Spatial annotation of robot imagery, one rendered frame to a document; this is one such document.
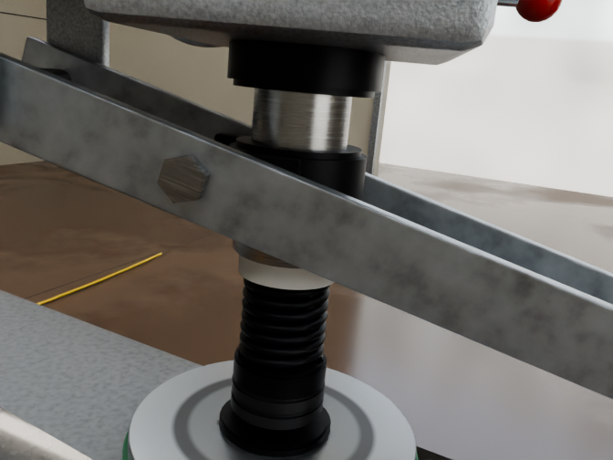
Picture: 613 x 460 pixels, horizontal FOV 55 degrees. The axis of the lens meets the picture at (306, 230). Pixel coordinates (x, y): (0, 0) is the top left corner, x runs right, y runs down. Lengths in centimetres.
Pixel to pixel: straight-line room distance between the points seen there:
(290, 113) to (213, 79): 572
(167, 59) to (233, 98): 86
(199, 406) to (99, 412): 9
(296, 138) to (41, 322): 43
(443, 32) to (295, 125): 12
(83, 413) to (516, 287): 36
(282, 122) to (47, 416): 31
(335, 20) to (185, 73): 600
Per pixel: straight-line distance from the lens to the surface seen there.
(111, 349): 64
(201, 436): 46
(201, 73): 617
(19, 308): 75
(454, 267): 35
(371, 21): 29
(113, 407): 54
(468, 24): 29
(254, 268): 39
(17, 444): 51
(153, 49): 653
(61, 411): 55
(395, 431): 48
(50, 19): 54
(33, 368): 62
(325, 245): 35
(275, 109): 37
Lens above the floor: 115
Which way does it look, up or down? 14 degrees down
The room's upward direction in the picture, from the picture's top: 5 degrees clockwise
